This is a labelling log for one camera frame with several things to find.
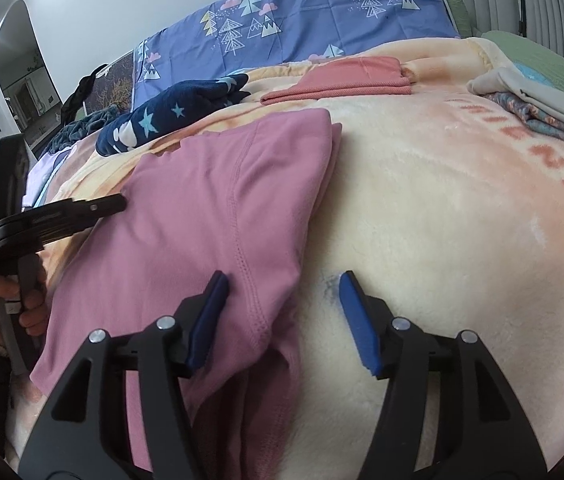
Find navy star print garment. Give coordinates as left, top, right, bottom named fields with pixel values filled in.
left=94, top=72, right=253, bottom=157

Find black bag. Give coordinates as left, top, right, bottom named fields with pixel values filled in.
left=59, top=62, right=108, bottom=126

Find grey and patterned folded clothes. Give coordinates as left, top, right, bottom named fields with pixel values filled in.
left=466, top=66, right=564, bottom=133

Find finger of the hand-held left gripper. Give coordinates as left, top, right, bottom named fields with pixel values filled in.
left=22, top=194, right=128, bottom=251

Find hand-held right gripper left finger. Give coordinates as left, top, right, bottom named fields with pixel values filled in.
left=18, top=270, right=230, bottom=480

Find blue tree print bedsheet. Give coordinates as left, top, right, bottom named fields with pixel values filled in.
left=132, top=0, right=463, bottom=111

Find cream plush blanket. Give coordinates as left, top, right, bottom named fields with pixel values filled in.
left=4, top=37, right=564, bottom=480

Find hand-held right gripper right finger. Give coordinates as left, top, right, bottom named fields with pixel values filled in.
left=338, top=270, right=548, bottom=480

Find large green pillow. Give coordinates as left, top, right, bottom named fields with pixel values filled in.
left=482, top=30, right=564, bottom=98

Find light blue blanket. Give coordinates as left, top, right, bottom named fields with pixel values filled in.
left=512, top=62, right=550, bottom=86

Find dark patterned board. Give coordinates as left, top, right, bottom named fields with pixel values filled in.
left=84, top=50, right=135, bottom=116

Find dark teal cloth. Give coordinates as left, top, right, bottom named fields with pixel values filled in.
left=44, top=102, right=133, bottom=156

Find salmon folded garment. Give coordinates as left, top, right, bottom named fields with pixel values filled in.
left=261, top=56, right=415, bottom=107

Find small green pillow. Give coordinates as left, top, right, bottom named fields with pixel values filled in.
left=442, top=0, right=478, bottom=36

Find lavender cloth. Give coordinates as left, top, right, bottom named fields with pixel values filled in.
left=22, top=150, right=73, bottom=211

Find pink garment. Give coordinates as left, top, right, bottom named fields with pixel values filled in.
left=29, top=108, right=345, bottom=478

